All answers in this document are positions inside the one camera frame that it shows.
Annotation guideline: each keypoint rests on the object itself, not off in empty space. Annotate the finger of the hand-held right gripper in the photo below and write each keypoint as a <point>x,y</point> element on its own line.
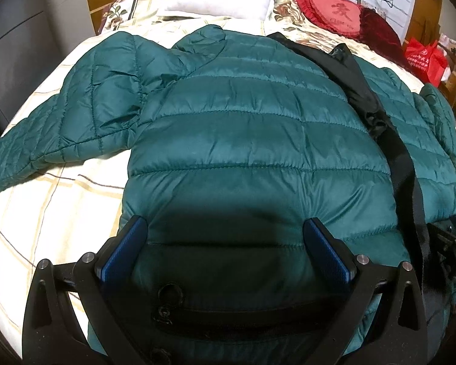
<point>450,232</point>

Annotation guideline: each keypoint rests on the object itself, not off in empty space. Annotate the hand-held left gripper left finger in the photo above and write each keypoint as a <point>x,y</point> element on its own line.
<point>123,251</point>

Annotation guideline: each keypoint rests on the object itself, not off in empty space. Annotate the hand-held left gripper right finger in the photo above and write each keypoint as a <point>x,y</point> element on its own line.
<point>328,251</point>

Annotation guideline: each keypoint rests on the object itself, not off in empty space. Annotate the green puffer jacket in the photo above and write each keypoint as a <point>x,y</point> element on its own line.
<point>243,137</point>

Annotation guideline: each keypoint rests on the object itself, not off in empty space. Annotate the floral checked bedsheet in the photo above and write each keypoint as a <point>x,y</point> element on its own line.
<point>53,205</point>

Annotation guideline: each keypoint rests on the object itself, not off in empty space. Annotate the red plastic bag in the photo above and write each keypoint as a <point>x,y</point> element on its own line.
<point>425,59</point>

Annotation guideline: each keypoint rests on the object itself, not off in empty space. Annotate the dark red velvet cushion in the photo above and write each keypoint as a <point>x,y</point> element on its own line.
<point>380,32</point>

